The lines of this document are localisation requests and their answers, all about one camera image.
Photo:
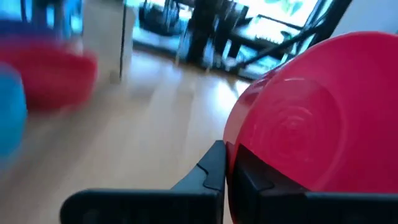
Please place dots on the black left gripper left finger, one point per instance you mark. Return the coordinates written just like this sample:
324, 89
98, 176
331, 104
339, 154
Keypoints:
140, 208

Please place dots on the red mini bowl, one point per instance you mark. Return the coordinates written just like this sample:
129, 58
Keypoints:
53, 77
311, 109

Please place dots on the white plant pot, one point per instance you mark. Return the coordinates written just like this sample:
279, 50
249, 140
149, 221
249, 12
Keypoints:
105, 37

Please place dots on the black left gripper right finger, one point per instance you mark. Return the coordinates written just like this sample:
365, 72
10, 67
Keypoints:
311, 208

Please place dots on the blue mini bowl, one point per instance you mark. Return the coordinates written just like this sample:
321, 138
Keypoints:
11, 109

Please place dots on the black window pillar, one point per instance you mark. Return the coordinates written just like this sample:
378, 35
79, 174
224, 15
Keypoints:
329, 21

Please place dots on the large glass window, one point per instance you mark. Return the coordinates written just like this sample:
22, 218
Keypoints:
280, 12

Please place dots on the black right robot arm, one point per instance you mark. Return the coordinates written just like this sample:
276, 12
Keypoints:
202, 31

